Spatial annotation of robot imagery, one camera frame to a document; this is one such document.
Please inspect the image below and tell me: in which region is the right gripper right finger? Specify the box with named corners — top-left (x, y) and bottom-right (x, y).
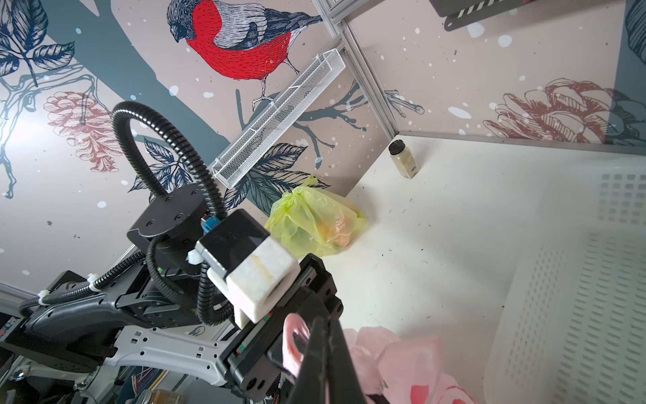
top-left (327, 319), bottom-right (367, 404)

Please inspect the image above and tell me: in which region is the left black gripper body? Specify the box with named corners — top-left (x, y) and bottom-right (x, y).
top-left (216, 254), bottom-right (344, 403)

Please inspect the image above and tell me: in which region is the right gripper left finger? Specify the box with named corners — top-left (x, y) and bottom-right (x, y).
top-left (284, 316), bottom-right (329, 403)

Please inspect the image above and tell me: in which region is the pink plastic bag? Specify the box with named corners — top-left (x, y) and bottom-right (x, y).
top-left (281, 312), bottom-right (478, 404)

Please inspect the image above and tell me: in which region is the green plastic bag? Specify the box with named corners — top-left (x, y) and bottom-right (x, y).
top-left (265, 177), bottom-right (368, 259)

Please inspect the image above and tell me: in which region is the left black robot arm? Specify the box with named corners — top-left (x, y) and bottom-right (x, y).
top-left (1, 101), bottom-right (343, 402)

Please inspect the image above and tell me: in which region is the white perforated plastic basket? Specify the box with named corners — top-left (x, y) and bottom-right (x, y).
top-left (483, 157), bottom-right (645, 403)

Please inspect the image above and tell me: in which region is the pale spice jar black lid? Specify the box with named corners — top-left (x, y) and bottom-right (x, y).
top-left (388, 140), bottom-right (419, 179)

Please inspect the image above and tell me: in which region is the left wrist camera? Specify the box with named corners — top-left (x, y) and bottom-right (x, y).
top-left (187, 210), bottom-right (300, 328)

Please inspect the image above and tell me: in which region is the black wall basket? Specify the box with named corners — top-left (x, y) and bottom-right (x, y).
top-left (430, 0), bottom-right (532, 32)

